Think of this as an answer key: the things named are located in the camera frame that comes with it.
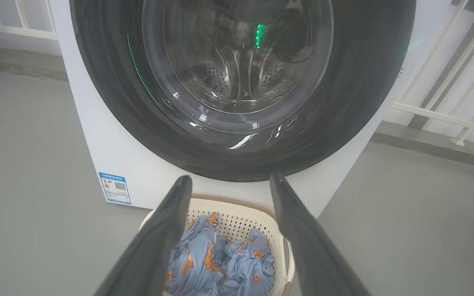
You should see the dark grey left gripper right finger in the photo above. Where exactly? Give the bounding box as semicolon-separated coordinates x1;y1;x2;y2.
270;173;371;296

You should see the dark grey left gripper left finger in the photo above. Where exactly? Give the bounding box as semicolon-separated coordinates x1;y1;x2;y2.
95;176;193;296

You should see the blue garment with orange print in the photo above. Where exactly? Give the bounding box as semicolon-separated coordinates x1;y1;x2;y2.
165;212;230;296
220;228;275;296

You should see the black round glass washer door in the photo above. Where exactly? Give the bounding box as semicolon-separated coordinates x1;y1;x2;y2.
69;0;416;182

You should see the cream perforated laundry basket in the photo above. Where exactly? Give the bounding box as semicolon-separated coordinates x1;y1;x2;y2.
138;194;296;296

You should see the white front-load washing machine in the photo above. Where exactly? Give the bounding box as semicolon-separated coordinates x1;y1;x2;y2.
50;0;453;218

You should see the blue energy label sticker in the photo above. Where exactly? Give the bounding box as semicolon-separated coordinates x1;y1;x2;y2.
99;172;132;205

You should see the white metal railing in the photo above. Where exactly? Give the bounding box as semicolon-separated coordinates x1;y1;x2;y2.
0;0;58;41
391;0;474;146

